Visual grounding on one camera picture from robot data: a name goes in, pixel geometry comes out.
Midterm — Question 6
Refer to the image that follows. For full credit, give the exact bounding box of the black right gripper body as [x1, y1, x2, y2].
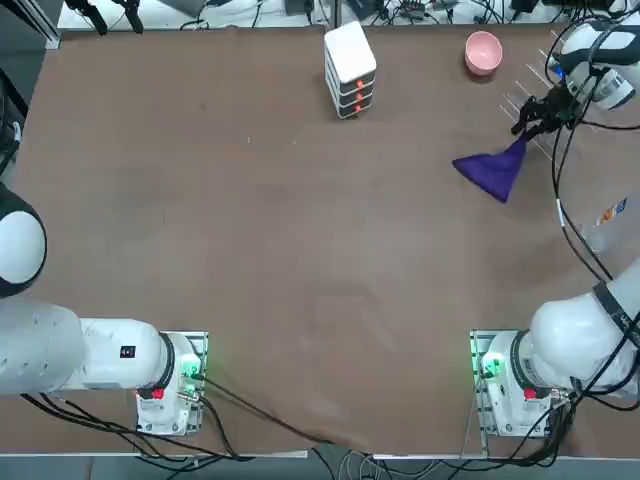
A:
[539, 87, 576, 126]

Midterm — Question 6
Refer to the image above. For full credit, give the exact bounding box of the purple towel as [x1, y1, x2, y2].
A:
[452, 135, 530, 205]

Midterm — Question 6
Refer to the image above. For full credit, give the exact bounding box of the clear acrylic stepped rack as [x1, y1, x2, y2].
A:
[499, 27, 576, 169]

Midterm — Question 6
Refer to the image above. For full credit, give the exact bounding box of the pink bowl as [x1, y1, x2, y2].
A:
[464, 30, 504, 77]

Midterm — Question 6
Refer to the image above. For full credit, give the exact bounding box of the clear bottle with blue cap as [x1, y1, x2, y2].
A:
[579, 197, 640, 266]

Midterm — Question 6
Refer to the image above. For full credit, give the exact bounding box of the white mini drawer cabinet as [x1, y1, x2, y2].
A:
[323, 20, 378, 121]

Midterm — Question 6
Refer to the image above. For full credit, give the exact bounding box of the black stand leg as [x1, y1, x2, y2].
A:
[64, 0, 109, 36]
[117, 0, 146, 34]

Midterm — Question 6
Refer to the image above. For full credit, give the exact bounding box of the dark cable across table edge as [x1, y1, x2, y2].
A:
[199, 375, 347, 447]

